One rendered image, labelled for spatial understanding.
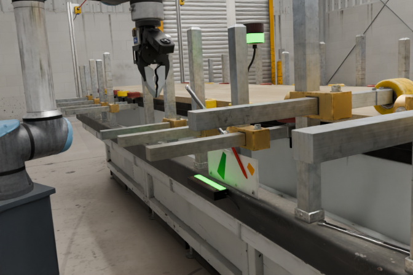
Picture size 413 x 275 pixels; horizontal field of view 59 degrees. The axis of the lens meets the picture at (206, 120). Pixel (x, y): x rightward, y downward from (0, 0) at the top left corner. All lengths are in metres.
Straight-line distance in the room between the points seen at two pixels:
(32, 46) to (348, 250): 1.30
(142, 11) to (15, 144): 0.75
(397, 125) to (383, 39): 9.62
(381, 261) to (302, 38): 0.42
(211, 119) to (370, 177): 0.50
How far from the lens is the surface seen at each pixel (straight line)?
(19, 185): 1.53
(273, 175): 1.23
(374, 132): 0.42
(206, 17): 9.65
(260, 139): 0.90
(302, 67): 0.74
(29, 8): 1.59
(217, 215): 1.21
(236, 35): 0.94
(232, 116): 0.59
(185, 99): 1.71
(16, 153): 1.52
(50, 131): 1.56
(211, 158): 1.09
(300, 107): 0.68
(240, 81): 0.94
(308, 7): 0.75
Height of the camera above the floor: 1.03
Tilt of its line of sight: 8 degrees down
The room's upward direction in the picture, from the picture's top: 3 degrees counter-clockwise
